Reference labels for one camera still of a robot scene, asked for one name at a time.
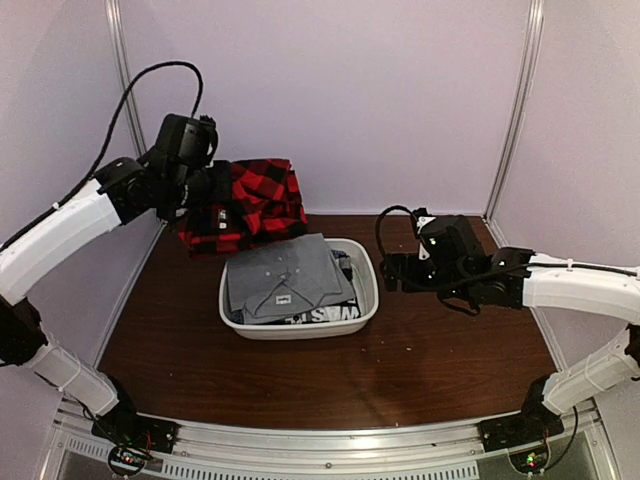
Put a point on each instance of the white plastic tub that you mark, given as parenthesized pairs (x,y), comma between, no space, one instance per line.
(357,266)

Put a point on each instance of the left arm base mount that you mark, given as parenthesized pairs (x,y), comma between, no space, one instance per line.
(125,425)

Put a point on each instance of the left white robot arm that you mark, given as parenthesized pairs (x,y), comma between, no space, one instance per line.
(116,195)

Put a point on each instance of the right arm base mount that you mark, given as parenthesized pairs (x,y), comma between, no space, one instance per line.
(534,422)

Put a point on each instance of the red black plaid shirt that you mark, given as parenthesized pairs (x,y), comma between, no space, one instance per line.
(254,203)

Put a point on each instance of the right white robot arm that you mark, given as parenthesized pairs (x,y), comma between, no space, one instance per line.
(521,278)

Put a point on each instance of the left aluminium frame post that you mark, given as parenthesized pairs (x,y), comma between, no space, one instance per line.
(116,32)

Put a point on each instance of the aluminium front rail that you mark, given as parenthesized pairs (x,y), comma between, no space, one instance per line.
(449,450)

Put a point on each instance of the black white printed shirt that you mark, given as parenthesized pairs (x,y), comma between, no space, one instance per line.
(343,311)

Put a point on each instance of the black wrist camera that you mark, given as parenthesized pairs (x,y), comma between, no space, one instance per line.
(443,239)
(187,140)

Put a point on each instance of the grey button shirt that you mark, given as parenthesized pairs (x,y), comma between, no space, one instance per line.
(283,279)

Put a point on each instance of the aluminium frame post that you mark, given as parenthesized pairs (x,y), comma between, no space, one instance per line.
(116,32)
(529,59)

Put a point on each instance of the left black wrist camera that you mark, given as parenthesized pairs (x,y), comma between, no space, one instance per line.
(187,140)

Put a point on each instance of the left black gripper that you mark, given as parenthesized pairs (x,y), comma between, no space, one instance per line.
(223,189)

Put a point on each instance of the right aluminium frame post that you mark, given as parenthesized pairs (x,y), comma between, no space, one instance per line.
(529,59)

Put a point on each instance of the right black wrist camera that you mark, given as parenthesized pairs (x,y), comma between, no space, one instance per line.
(443,239)

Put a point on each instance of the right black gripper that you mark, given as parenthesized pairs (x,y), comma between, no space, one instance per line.
(410,283)

